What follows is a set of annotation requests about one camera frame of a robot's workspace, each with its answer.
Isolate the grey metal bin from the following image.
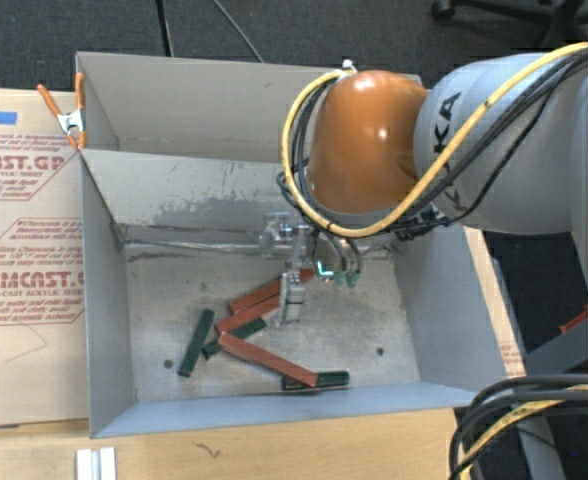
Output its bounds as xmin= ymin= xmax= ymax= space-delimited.
xmin=75 ymin=51 xmax=509 ymax=440

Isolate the dark green flat block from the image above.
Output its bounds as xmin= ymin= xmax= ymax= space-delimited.
xmin=280 ymin=370 xmax=351 ymax=392
xmin=176 ymin=308 xmax=216 ymax=379
xmin=201 ymin=316 xmax=268 ymax=360

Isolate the red-brown flat block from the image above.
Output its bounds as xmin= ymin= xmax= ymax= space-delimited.
xmin=228 ymin=267 xmax=316 ymax=315
xmin=216 ymin=331 xmax=320 ymax=389
xmin=214 ymin=295 xmax=283 ymax=337
xmin=558 ymin=305 xmax=588 ymax=336

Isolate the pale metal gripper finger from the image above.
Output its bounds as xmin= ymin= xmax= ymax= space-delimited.
xmin=272 ymin=271 xmax=292 ymax=329
xmin=289 ymin=272 xmax=307 ymax=325

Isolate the brown cardboard board, red print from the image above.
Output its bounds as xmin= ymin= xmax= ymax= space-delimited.
xmin=0 ymin=86 xmax=528 ymax=432

